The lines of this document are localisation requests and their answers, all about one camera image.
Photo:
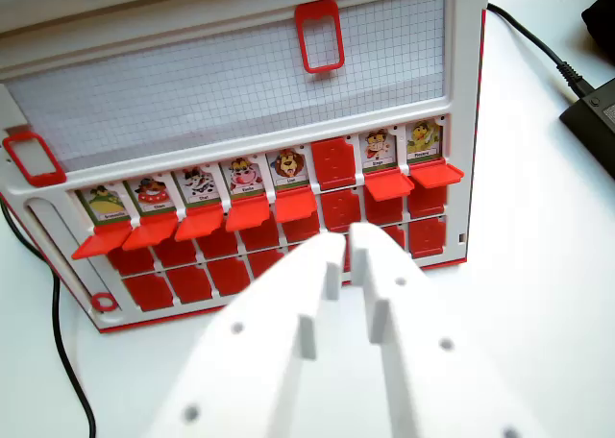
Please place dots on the red flap of giraffe window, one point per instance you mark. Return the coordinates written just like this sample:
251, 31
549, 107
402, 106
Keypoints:
334, 164

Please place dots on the red and white game board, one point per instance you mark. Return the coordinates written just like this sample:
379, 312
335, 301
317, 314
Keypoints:
192, 97

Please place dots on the black bulky object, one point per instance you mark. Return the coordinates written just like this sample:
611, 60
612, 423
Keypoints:
603, 25

